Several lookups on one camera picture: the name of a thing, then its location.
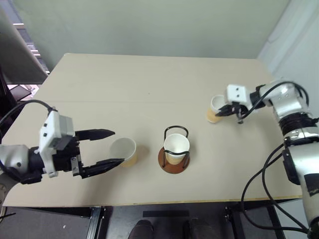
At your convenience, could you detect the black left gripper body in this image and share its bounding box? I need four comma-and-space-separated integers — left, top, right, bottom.
52, 135, 86, 179

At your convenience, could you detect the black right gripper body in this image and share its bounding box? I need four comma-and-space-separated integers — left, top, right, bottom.
230, 101, 249, 124

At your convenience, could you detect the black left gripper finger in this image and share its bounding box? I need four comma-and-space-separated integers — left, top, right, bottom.
80, 157, 125, 180
74, 128, 116, 143

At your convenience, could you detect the white and tan paper cup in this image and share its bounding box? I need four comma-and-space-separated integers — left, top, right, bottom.
110, 137, 139, 168
163, 133, 191, 166
206, 95, 229, 124

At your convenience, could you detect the dark rounded shape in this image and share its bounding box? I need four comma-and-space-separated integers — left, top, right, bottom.
128, 219, 155, 239

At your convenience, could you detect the grey monitor panel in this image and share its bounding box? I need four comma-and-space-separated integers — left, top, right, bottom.
0, 4, 49, 86

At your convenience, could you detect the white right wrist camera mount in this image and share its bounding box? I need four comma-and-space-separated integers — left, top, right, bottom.
225, 84, 251, 108

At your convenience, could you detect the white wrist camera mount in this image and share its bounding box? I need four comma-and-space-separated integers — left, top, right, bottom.
225, 84, 251, 108
38, 110, 75, 178

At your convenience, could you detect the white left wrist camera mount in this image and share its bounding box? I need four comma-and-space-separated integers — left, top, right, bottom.
38, 110, 75, 178

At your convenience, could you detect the black metal table frame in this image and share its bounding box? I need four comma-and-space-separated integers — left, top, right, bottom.
88, 198, 287, 239

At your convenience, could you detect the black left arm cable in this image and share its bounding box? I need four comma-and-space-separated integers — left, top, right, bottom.
0, 99, 58, 126

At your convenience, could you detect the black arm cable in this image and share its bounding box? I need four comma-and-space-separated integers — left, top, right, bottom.
0, 99, 58, 126
240, 81, 311, 235

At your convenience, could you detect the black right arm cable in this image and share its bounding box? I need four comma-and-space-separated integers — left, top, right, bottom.
240, 81, 311, 235

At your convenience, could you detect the black wire cup holder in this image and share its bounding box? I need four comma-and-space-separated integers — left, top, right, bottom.
158, 125, 191, 174

